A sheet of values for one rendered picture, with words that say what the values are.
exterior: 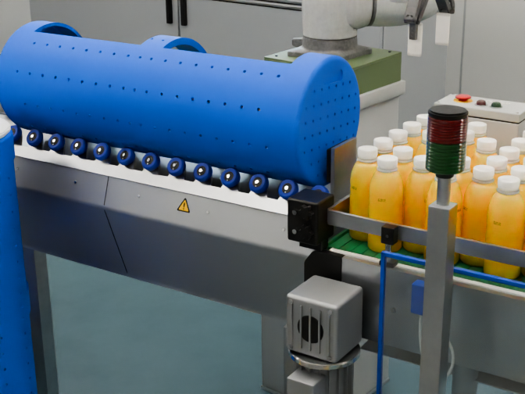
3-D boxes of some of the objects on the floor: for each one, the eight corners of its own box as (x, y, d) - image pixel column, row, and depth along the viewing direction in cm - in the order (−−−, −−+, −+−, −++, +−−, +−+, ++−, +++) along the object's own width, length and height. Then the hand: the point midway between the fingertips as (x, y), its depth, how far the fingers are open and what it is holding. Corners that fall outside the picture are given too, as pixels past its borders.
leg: (49, 402, 309) (31, 217, 288) (63, 408, 306) (45, 221, 285) (36, 411, 305) (16, 223, 283) (50, 417, 302) (31, 227, 280)
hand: (428, 44), depth 210 cm, fingers open, 13 cm apart
